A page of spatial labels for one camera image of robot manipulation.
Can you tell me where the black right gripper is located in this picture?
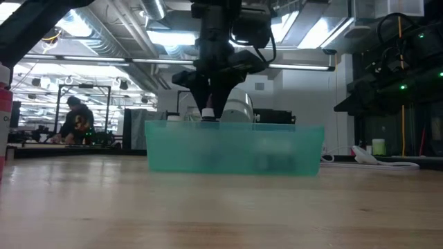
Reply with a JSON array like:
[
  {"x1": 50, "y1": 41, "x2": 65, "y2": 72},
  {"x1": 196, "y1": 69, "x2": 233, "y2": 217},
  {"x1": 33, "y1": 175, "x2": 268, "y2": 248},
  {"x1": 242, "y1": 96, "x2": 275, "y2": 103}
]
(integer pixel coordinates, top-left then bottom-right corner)
[{"x1": 172, "y1": 48, "x2": 268, "y2": 121}]

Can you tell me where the small white-capped dropper bottle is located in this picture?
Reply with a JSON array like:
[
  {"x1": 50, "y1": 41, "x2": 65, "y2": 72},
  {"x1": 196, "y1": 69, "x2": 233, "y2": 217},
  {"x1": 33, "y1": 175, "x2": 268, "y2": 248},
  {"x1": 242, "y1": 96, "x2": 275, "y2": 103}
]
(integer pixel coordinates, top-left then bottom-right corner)
[{"x1": 200, "y1": 107, "x2": 221, "y2": 122}]

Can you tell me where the pink food coloring bottle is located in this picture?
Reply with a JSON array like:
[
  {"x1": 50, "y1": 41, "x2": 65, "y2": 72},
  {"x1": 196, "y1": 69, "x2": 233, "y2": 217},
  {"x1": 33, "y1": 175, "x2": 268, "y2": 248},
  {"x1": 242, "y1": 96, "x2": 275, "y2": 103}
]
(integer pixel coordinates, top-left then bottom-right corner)
[{"x1": 0, "y1": 62, "x2": 14, "y2": 181}]

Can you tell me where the white cylindrical spot lamp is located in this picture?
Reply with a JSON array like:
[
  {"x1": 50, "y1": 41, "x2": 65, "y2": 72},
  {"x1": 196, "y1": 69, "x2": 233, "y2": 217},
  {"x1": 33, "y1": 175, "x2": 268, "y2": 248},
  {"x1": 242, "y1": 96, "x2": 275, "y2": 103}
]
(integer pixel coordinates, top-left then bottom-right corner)
[{"x1": 221, "y1": 87, "x2": 261, "y2": 124}]

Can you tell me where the translucent green plastic tray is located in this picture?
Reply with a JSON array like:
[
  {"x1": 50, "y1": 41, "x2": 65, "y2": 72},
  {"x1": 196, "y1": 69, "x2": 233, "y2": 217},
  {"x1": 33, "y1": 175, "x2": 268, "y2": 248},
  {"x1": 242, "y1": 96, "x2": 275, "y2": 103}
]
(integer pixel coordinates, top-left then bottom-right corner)
[{"x1": 144, "y1": 119, "x2": 325, "y2": 177}]

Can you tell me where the black equipment box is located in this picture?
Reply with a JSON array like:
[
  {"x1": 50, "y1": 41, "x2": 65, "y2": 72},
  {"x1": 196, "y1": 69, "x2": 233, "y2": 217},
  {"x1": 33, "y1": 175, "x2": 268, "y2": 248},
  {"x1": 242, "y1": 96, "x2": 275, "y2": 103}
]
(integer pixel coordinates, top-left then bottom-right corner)
[{"x1": 253, "y1": 108, "x2": 297, "y2": 125}]

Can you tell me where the grey cabinet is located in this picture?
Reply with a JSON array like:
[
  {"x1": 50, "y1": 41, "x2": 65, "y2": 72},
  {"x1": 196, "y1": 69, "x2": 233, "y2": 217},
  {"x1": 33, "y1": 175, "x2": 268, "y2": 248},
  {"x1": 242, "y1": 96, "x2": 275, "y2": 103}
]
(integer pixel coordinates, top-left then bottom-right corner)
[{"x1": 123, "y1": 108, "x2": 167, "y2": 151}]

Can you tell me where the ceiling light tube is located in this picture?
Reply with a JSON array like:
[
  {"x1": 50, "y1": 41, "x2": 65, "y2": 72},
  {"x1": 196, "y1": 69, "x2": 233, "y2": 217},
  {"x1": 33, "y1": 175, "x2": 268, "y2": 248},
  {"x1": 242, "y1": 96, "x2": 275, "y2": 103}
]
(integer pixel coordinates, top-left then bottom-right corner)
[
  {"x1": 268, "y1": 62, "x2": 336, "y2": 73},
  {"x1": 22, "y1": 53, "x2": 131, "y2": 67}
]

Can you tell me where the person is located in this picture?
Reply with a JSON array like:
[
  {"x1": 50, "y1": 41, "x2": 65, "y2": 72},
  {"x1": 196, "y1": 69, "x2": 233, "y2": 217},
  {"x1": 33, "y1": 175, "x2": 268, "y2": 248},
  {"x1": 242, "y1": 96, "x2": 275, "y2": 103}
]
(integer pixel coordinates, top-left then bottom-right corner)
[{"x1": 51, "y1": 95, "x2": 96, "y2": 145}]

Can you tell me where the pale green canister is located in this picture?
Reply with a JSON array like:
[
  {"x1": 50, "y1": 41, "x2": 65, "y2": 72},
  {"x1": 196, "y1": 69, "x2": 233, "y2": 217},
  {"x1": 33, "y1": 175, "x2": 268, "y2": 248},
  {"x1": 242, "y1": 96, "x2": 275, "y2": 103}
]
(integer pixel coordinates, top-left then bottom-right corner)
[{"x1": 371, "y1": 138, "x2": 386, "y2": 156}]

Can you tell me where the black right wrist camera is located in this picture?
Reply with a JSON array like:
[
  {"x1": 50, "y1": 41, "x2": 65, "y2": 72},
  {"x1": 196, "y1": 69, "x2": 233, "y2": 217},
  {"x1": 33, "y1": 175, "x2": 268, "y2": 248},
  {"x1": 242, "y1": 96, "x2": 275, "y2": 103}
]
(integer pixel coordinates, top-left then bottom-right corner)
[{"x1": 230, "y1": 2, "x2": 274, "y2": 49}]

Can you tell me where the black metal frame stand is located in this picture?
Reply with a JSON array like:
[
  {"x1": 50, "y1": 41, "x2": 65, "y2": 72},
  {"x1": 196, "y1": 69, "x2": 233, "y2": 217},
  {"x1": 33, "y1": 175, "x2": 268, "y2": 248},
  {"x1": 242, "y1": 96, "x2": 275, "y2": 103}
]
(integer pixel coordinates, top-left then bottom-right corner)
[{"x1": 54, "y1": 83, "x2": 112, "y2": 141}]

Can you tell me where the black aluminium table frame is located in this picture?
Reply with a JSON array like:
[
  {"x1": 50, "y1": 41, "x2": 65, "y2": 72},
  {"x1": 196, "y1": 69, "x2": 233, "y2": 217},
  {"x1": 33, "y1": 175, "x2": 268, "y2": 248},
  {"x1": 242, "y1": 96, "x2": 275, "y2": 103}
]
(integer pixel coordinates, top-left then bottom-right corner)
[{"x1": 6, "y1": 143, "x2": 443, "y2": 171}]

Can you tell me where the round white cable switch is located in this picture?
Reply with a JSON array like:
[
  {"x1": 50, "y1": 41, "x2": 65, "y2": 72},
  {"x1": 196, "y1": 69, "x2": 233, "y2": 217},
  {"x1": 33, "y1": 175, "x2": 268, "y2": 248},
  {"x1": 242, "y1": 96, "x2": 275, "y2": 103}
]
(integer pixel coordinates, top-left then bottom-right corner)
[{"x1": 352, "y1": 145, "x2": 378, "y2": 165}]

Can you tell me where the white lamp cable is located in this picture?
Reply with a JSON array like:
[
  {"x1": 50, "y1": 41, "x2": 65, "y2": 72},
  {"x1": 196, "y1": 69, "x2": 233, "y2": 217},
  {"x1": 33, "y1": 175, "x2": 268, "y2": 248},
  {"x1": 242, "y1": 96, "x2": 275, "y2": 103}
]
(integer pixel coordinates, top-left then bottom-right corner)
[{"x1": 320, "y1": 145, "x2": 421, "y2": 171}]

